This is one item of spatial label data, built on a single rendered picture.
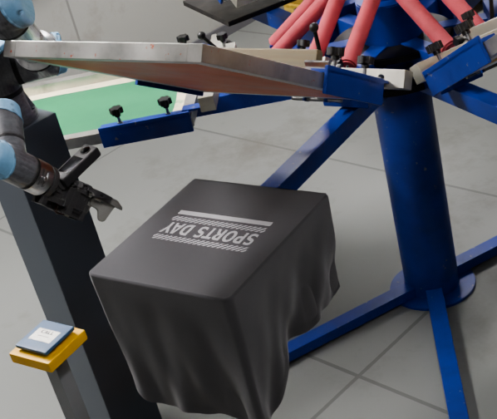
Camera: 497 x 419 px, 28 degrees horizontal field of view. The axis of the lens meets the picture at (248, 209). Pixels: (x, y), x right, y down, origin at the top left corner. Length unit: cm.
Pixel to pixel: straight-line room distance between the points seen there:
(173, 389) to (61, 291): 58
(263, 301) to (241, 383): 21
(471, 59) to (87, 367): 156
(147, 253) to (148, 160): 280
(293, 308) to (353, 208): 190
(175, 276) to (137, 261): 15
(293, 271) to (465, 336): 119
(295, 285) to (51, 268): 83
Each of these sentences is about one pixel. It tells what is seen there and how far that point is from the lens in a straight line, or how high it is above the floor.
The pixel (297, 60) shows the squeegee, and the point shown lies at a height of 128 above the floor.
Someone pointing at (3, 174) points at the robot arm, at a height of 140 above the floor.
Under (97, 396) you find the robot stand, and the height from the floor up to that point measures 26.
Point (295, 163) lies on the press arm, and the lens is 291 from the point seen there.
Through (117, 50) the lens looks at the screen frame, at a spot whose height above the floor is 154.
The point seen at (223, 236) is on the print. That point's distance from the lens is 258.
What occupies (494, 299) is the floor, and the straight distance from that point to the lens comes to 378.
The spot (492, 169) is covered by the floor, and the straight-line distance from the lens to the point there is 460.
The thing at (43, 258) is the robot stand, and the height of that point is 79.
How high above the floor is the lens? 223
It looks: 29 degrees down
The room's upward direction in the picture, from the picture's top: 15 degrees counter-clockwise
